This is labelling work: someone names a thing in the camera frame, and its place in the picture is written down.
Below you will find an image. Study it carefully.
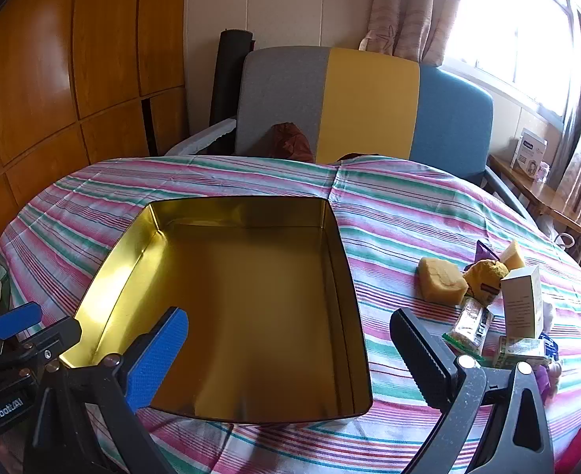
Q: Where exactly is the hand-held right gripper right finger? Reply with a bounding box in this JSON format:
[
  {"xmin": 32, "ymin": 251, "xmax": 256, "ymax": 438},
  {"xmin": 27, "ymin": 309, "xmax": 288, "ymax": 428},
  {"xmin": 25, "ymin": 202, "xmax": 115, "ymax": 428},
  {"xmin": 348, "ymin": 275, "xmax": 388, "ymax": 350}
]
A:
[{"xmin": 389, "ymin": 307, "xmax": 555, "ymax": 474}]

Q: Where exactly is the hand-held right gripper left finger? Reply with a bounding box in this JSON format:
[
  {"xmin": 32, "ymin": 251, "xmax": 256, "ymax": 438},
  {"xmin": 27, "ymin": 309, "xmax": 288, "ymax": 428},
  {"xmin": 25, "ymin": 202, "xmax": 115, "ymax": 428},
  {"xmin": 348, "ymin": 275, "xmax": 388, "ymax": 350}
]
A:
[{"xmin": 24, "ymin": 306, "xmax": 190, "ymax": 474}]

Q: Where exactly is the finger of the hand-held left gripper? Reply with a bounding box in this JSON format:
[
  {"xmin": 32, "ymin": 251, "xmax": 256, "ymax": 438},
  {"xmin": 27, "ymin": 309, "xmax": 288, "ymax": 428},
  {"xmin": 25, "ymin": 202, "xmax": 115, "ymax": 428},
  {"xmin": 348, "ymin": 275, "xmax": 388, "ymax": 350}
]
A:
[
  {"xmin": 0, "ymin": 317, "xmax": 83, "ymax": 376},
  {"xmin": 0, "ymin": 302, "xmax": 43, "ymax": 344}
]

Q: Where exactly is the yellow sponge block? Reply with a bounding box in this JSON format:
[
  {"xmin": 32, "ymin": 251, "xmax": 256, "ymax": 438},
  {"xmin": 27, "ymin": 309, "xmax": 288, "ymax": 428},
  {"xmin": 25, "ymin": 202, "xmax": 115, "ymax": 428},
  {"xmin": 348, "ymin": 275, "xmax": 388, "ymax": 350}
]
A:
[
  {"xmin": 417, "ymin": 257, "xmax": 469, "ymax": 304},
  {"xmin": 498, "ymin": 239, "xmax": 525, "ymax": 270}
]

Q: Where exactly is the yellow sock bundle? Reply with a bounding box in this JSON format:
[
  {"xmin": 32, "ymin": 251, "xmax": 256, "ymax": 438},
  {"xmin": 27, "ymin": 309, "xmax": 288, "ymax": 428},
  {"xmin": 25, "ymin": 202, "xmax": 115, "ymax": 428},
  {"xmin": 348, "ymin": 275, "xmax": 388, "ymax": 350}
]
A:
[{"xmin": 463, "ymin": 259, "xmax": 510, "ymax": 302}]

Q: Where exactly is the gold tin box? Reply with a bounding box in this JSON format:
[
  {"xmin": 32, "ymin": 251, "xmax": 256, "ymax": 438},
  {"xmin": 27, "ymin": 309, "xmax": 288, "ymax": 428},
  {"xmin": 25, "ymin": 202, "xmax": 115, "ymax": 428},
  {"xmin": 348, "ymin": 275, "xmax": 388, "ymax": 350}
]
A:
[{"xmin": 59, "ymin": 196, "xmax": 374, "ymax": 425}]

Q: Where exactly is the white carton box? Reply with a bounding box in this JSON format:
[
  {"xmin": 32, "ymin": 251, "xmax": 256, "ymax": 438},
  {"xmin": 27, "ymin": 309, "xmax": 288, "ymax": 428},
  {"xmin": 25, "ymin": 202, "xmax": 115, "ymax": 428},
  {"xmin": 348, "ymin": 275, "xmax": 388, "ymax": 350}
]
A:
[{"xmin": 500, "ymin": 265, "xmax": 544, "ymax": 339}]

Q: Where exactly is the blue tissue pack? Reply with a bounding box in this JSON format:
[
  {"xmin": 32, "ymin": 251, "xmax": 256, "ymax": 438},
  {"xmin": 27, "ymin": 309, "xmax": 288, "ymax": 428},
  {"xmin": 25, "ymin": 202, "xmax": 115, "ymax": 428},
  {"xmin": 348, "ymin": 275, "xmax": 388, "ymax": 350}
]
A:
[{"xmin": 537, "ymin": 333, "xmax": 560, "ymax": 362}]

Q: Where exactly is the purple snack packet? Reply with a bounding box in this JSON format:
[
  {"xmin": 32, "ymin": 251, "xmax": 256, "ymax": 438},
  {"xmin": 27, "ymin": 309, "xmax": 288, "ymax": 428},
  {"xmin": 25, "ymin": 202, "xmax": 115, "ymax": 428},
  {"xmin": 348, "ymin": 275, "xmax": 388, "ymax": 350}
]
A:
[
  {"xmin": 534, "ymin": 359, "xmax": 565, "ymax": 401},
  {"xmin": 474, "ymin": 239, "xmax": 501, "ymax": 263}
]

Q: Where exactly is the striped tablecloth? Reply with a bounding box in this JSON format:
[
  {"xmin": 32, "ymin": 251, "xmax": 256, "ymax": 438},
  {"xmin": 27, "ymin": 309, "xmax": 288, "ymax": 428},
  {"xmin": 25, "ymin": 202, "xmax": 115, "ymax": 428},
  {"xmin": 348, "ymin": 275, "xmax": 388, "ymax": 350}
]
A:
[{"xmin": 0, "ymin": 154, "xmax": 581, "ymax": 474}]

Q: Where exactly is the wooden side table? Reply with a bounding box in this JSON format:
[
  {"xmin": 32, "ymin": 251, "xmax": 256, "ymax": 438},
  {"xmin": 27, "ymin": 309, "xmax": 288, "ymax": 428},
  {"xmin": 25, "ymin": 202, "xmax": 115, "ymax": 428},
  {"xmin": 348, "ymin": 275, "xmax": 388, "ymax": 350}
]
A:
[{"xmin": 488, "ymin": 154, "xmax": 581, "ymax": 235}]

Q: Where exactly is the white cardboard box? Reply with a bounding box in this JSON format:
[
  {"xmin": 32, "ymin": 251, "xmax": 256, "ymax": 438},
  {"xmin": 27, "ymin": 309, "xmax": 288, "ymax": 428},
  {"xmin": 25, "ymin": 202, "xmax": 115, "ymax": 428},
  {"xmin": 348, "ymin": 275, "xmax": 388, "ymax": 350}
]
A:
[{"xmin": 510, "ymin": 128, "xmax": 549, "ymax": 179}]

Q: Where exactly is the dark red cloth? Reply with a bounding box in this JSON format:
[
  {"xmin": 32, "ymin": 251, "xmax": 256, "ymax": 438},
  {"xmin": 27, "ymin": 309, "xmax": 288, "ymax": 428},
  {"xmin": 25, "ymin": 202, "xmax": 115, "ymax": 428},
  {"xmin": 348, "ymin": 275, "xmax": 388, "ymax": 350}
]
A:
[{"xmin": 269, "ymin": 122, "xmax": 316, "ymax": 164}]

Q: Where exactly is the grey yellow blue sofa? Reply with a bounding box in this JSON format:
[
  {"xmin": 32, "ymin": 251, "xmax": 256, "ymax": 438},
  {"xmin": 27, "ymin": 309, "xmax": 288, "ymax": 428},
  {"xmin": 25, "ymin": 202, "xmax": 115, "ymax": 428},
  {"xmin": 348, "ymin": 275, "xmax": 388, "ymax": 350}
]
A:
[{"xmin": 164, "ymin": 45, "xmax": 538, "ymax": 218}]

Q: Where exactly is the wooden wardrobe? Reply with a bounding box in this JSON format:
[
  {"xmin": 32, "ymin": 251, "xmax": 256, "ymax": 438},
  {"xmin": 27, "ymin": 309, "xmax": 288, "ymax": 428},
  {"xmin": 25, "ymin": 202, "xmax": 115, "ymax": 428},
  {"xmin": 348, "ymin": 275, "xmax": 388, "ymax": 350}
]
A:
[{"xmin": 0, "ymin": 0, "xmax": 190, "ymax": 267}]

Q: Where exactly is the black rolled mat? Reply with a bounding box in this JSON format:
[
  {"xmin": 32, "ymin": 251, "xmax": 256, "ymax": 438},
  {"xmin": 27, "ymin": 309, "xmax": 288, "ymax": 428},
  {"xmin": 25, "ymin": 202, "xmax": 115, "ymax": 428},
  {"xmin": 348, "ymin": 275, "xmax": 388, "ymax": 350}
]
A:
[{"xmin": 209, "ymin": 28, "xmax": 254, "ymax": 141}]

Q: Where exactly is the window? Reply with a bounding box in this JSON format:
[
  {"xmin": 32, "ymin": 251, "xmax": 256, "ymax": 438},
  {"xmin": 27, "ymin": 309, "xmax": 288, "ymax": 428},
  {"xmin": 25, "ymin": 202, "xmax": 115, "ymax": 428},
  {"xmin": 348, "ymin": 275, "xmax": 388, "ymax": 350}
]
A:
[{"xmin": 438, "ymin": 0, "xmax": 581, "ymax": 119}]

